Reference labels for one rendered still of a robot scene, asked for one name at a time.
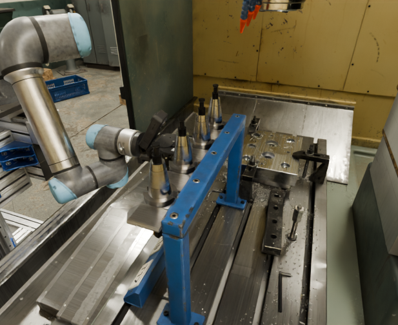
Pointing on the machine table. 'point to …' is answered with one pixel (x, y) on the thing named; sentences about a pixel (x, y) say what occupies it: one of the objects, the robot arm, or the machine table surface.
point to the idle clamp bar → (277, 211)
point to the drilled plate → (268, 172)
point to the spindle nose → (282, 5)
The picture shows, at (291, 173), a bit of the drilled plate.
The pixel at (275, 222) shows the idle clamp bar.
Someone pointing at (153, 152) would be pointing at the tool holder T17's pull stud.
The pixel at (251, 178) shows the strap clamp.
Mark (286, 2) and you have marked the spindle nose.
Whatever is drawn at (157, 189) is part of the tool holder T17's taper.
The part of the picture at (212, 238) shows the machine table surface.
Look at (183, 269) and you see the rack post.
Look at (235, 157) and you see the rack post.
